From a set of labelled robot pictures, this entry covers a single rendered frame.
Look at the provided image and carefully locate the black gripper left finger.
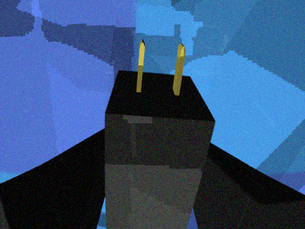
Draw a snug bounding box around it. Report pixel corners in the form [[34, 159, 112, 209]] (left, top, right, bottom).
[[0, 129, 105, 229]]

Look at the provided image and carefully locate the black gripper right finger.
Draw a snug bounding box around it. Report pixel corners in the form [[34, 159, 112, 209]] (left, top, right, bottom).
[[193, 143, 305, 229]]

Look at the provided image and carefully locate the black two-prong plug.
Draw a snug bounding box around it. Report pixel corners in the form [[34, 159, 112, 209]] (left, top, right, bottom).
[[104, 39, 216, 229]]

